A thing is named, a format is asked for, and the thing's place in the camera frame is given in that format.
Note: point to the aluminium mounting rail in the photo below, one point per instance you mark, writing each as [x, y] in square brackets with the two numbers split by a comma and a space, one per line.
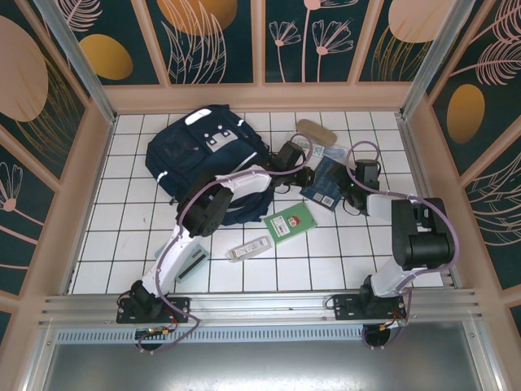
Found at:
[260, 305]

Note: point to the aluminium side rail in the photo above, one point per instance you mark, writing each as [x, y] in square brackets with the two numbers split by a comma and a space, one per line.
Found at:
[423, 163]

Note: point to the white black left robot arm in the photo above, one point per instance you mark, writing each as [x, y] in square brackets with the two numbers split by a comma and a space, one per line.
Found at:
[244, 181]

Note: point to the teal calculator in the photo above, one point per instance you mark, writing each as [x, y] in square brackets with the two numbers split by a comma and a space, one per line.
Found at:
[195, 260]

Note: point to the aluminium frame post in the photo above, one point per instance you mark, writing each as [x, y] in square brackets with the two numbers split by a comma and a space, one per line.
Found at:
[77, 61]
[435, 53]

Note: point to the blue book with barcode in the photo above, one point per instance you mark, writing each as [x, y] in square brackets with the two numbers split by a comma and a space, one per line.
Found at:
[321, 187]

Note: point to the right power connector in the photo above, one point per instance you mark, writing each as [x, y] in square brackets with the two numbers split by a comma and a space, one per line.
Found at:
[392, 323]

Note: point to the clear blue supply packet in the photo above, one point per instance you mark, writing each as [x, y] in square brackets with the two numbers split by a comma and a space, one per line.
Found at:
[325, 151]

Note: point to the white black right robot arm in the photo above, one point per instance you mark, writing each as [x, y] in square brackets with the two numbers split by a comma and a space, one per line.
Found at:
[419, 236]

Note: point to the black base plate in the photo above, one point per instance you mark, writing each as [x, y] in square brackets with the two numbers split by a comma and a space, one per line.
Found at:
[179, 305]
[344, 305]

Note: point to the green notebook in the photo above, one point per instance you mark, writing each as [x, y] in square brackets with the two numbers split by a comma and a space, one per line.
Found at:
[289, 224]

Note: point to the left power connector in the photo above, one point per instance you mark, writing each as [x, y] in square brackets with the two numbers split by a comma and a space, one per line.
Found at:
[156, 332]

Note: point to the tan pencil case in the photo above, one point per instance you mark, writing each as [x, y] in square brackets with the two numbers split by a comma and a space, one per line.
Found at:
[317, 131]

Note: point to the navy blue backpack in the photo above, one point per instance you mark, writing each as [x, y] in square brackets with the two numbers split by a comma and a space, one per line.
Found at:
[179, 155]

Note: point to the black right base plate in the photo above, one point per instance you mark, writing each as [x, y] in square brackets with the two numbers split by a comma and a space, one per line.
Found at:
[344, 305]

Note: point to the clear plastic refill box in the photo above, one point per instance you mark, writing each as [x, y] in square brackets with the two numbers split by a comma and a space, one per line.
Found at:
[248, 249]

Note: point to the power connector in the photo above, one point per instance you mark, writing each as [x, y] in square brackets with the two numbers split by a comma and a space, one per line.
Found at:
[156, 332]
[392, 323]

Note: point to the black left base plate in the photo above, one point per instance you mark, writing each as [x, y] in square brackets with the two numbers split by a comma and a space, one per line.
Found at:
[179, 305]

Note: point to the grey metal sheet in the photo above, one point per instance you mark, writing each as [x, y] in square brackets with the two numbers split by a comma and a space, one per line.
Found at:
[260, 366]

